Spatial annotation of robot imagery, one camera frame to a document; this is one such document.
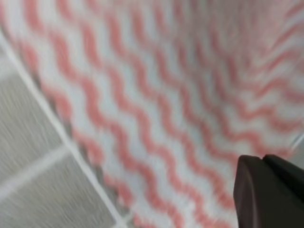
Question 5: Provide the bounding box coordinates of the pink white wavy striped towel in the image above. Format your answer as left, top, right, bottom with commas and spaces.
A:
0, 0, 304, 228

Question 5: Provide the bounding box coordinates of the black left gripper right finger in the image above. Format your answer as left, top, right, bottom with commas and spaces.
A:
263, 154, 304, 201

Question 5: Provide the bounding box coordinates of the grey grid tablecloth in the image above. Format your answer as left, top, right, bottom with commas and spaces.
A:
0, 35, 133, 228

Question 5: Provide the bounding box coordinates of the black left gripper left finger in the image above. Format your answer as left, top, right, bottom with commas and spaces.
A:
233, 155, 304, 228

